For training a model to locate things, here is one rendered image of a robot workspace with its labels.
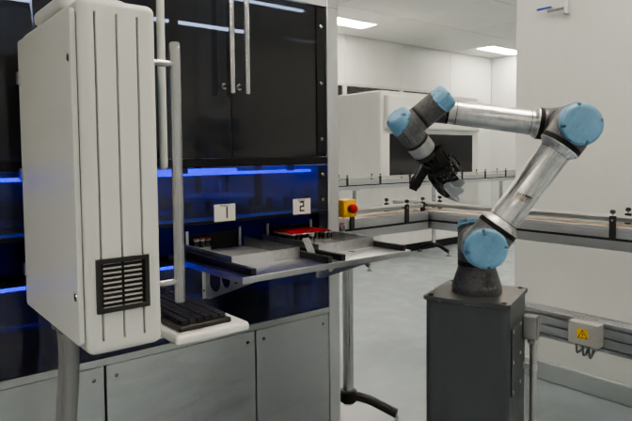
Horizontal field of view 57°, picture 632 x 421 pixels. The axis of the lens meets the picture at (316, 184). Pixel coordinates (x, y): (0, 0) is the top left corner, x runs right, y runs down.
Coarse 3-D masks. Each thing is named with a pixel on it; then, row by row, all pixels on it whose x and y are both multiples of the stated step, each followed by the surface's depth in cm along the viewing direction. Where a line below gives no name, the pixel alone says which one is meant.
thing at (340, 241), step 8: (336, 232) 229; (264, 240) 223; (272, 240) 219; (280, 240) 214; (288, 240) 211; (336, 240) 229; (344, 240) 225; (352, 240) 207; (360, 240) 210; (368, 240) 212; (320, 248) 198; (328, 248) 200; (336, 248) 202; (344, 248) 205; (352, 248) 207
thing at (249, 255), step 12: (252, 240) 214; (204, 252) 189; (216, 252) 203; (228, 252) 203; (240, 252) 203; (252, 252) 203; (264, 252) 183; (276, 252) 186; (288, 252) 189; (252, 264) 181
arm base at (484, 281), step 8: (464, 264) 177; (456, 272) 181; (464, 272) 177; (472, 272) 176; (480, 272) 175; (488, 272) 175; (496, 272) 177; (456, 280) 180; (464, 280) 176; (472, 280) 175; (480, 280) 174; (488, 280) 175; (496, 280) 176; (456, 288) 178; (464, 288) 176; (472, 288) 174; (480, 288) 174; (488, 288) 174; (496, 288) 175; (472, 296) 174; (480, 296) 174; (488, 296) 174
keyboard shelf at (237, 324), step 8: (232, 320) 146; (240, 320) 146; (168, 328) 141; (200, 328) 140; (208, 328) 140; (216, 328) 141; (224, 328) 142; (232, 328) 143; (240, 328) 144; (248, 328) 146; (160, 336) 141; (168, 336) 137; (176, 336) 135; (184, 336) 135; (192, 336) 136; (200, 336) 137; (208, 336) 139; (176, 344) 134
